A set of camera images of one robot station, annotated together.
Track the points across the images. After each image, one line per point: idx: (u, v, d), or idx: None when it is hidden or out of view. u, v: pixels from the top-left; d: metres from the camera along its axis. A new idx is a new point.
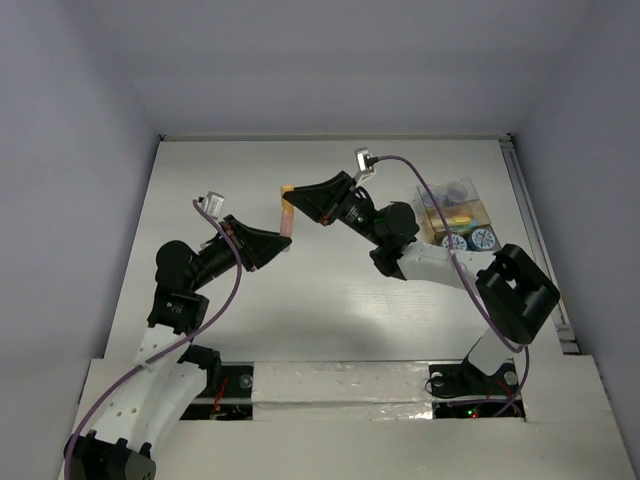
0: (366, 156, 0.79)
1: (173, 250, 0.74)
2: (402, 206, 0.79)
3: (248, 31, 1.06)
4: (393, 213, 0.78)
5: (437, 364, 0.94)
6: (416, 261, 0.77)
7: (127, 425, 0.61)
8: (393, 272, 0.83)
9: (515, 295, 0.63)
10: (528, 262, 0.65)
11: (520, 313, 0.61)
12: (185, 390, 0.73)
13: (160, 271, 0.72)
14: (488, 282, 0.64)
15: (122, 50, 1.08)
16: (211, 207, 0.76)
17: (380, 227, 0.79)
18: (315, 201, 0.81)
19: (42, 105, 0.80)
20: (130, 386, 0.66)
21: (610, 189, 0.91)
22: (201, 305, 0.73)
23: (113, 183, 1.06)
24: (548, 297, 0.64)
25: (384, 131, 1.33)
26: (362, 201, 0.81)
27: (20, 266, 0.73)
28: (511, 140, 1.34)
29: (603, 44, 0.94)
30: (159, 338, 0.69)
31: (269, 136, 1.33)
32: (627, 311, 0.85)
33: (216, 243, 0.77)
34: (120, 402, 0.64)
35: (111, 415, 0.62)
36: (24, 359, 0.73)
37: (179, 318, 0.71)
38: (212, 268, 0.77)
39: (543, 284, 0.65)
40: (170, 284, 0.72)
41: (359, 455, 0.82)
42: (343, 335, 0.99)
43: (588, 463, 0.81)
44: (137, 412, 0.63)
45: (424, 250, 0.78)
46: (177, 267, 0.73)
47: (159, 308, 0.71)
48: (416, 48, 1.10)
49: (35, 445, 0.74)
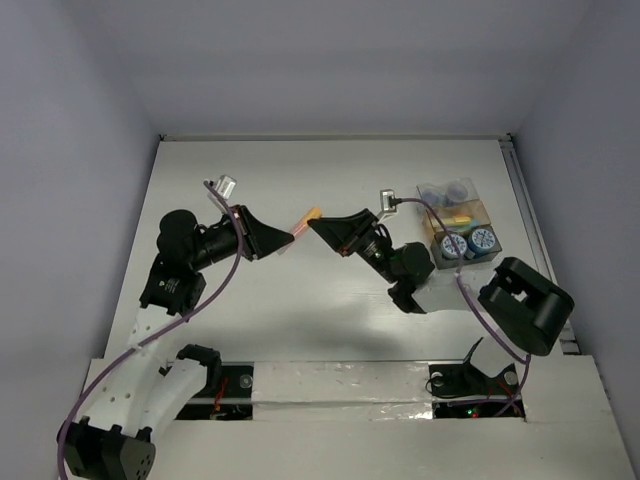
0: (390, 197, 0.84)
1: (176, 218, 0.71)
2: (418, 245, 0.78)
3: (248, 31, 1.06)
4: (410, 253, 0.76)
5: (437, 364, 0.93)
6: (427, 289, 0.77)
7: (121, 411, 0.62)
8: (412, 309, 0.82)
9: (524, 305, 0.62)
10: (529, 272, 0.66)
11: (531, 320, 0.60)
12: (186, 382, 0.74)
13: (161, 239, 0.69)
14: (491, 298, 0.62)
15: (122, 48, 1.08)
16: (223, 188, 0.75)
17: (396, 266, 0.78)
18: (338, 231, 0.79)
19: (42, 103, 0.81)
20: (123, 373, 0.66)
21: (611, 190, 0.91)
22: (197, 283, 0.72)
23: (112, 183, 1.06)
24: (560, 305, 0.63)
25: (383, 130, 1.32)
26: (380, 238, 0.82)
27: (21, 266, 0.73)
28: (511, 141, 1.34)
29: (602, 43, 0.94)
30: (150, 319, 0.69)
31: (268, 136, 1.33)
32: (627, 311, 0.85)
33: (221, 226, 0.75)
34: (113, 389, 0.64)
35: (104, 402, 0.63)
36: (25, 357, 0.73)
37: (174, 297, 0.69)
38: (213, 250, 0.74)
39: (551, 292, 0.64)
40: (171, 255, 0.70)
41: (359, 454, 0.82)
42: (344, 336, 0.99)
43: (588, 463, 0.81)
44: (131, 398, 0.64)
45: (434, 279, 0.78)
46: (181, 233, 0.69)
47: (152, 287, 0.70)
48: (415, 48, 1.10)
49: (34, 443, 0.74)
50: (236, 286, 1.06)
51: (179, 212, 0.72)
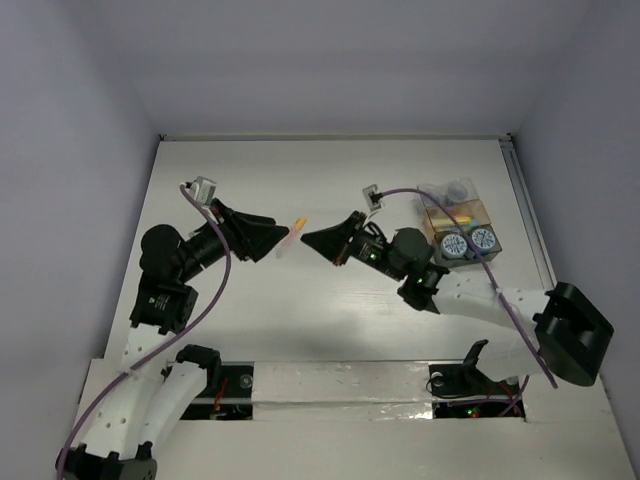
0: (373, 194, 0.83)
1: (159, 233, 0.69)
2: (412, 232, 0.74)
3: (248, 31, 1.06)
4: (404, 239, 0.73)
5: (437, 364, 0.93)
6: (455, 298, 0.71)
7: (118, 435, 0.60)
8: (426, 308, 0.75)
9: (576, 342, 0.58)
10: (583, 302, 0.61)
11: (584, 361, 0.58)
12: (185, 389, 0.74)
13: (144, 257, 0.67)
14: (548, 332, 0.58)
15: (121, 48, 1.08)
16: (201, 193, 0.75)
17: (396, 258, 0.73)
18: (330, 242, 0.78)
19: (42, 104, 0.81)
20: (117, 395, 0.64)
21: (611, 190, 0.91)
22: (188, 297, 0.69)
23: (112, 183, 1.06)
24: (602, 336, 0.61)
25: (384, 130, 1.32)
26: (373, 236, 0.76)
27: (21, 267, 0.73)
28: (511, 141, 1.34)
29: (602, 43, 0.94)
30: (142, 340, 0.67)
31: (268, 136, 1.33)
32: (627, 312, 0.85)
33: (206, 232, 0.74)
34: (109, 413, 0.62)
35: (99, 428, 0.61)
36: (25, 358, 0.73)
37: (166, 314, 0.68)
38: (202, 258, 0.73)
39: (597, 324, 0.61)
40: (157, 272, 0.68)
41: (359, 454, 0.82)
42: (345, 336, 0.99)
43: (588, 463, 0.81)
44: (127, 421, 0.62)
45: (462, 286, 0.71)
46: (164, 249, 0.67)
47: (142, 305, 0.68)
48: (415, 48, 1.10)
49: (35, 444, 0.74)
50: (237, 287, 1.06)
51: (162, 226, 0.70)
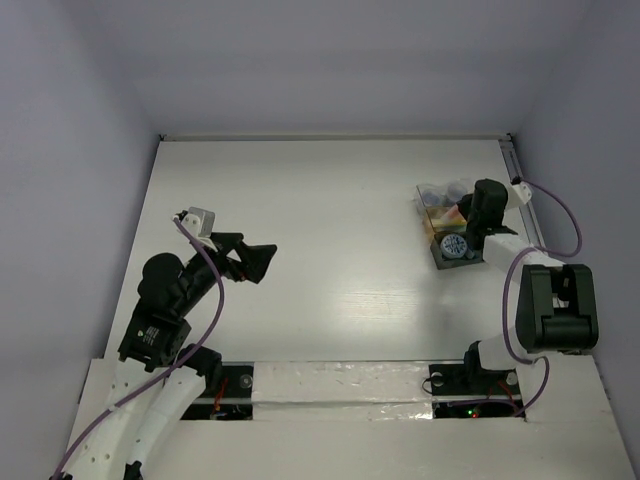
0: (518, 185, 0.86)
1: (164, 261, 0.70)
2: (497, 181, 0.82)
3: (248, 30, 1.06)
4: (489, 185, 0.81)
5: (437, 364, 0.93)
6: (499, 243, 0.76)
7: (101, 471, 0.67)
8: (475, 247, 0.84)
9: (550, 295, 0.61)
10: (586, 289, 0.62)
11: (541, 308, 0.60)
12: (181, 400, 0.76)
13: (145, 283, 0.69)
14: (531, 268, 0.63)
15: (121, 48, 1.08)
16: (189, 225, 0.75)
17: (476, 201, 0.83)
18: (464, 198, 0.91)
19: (41, 104, 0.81)
20: (103, 431, 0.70)
21: (612, 188, 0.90)
22: (179, 332, 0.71)
23: (112, 183, 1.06)
24: (582, 333, 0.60)
25: (385, 129, 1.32)
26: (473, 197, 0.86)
27: (22, 267, 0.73)
28: (511, 141, 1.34)
29: (602, 42, 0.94)
30: (129, 376, 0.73)
31: (267, 136, 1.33)
32: (628, 312, 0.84)
33: (200, 257, 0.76)
34: (94, 447, 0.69)
35: (85, 462, 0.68)
36: (26, 358, 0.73)
37: (153, 349, 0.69)
38: (197, 286, 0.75)
39: (585, 318, 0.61)
40: (152, 302, 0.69)
41: (358, 453, 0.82)
42: (344, 337, 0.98)
43: (586, 463, 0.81)
44: (111, 457, 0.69)
45: (512, 240, 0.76)
46: (163, 279, 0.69)
47: (131, 337, 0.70)
48: (415, 48, 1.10)
49: (37, 445, 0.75)
50: (236, 287, 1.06)
51: (165, 253, 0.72)
